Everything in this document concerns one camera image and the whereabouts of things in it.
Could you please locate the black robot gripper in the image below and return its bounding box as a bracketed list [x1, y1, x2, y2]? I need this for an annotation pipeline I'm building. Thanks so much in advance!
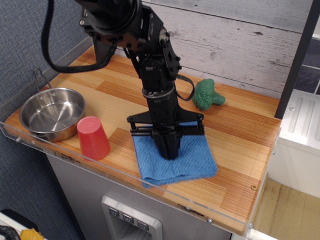
[127, 94, 205, 160]

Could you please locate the blue rag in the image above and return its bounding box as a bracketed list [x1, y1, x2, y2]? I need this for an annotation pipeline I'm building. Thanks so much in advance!
[132, 135, 218, 188]

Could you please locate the red plastic cup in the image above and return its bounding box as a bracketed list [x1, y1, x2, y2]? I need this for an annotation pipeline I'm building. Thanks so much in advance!
[76, 116, 111, 161]

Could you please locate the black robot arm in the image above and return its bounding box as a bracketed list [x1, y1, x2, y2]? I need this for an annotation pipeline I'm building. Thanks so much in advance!
[79, 0, 204, 160]

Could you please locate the yellow object at corner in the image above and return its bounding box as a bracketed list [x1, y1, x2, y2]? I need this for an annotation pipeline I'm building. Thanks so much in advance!
[19, 228, 45, 240]

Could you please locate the green toy broccoli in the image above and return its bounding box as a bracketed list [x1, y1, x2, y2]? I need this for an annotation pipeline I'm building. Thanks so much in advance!
[192, 78, 226, 111]

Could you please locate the grey toy fridge cabinet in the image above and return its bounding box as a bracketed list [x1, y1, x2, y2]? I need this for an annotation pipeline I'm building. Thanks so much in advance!
[47, 155, 232, 240]

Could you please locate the stainless steel pan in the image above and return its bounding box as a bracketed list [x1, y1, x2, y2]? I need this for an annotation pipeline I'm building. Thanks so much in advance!
[19, 68, 86, 142]

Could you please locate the clear acrylic table guard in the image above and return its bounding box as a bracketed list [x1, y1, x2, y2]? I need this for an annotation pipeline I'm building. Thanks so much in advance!
[1, 117, 280, 235]

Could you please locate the white toy sink unit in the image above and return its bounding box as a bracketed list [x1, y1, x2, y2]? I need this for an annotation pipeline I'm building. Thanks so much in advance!
[267, 90, 320, 197]

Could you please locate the dark left support post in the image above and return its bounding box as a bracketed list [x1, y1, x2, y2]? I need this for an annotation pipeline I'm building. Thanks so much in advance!
[93, 39, 117, 69]

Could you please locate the dark support post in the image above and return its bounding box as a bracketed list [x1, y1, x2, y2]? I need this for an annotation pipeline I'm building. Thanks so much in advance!
[274, 0, 320, 120]
[93, 39, 117, 69]

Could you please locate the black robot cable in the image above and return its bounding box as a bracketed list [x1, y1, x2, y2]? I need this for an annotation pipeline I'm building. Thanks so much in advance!
[40, 0, 118, 74]

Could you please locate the dark right support post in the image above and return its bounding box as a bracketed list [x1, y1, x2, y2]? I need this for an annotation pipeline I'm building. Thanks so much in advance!
[274, 0, 320, 120]

